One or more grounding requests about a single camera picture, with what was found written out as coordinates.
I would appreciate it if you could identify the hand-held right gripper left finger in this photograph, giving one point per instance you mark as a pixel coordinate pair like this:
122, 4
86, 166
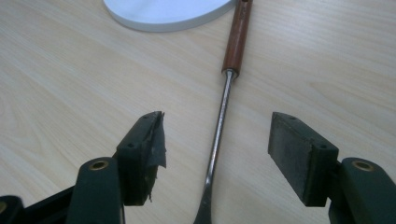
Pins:
137, 161

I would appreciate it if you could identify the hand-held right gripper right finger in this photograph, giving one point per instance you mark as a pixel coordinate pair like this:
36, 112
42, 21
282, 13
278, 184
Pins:
299, 155

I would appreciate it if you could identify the white round plate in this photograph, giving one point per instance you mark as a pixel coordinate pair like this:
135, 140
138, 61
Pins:
168, 14

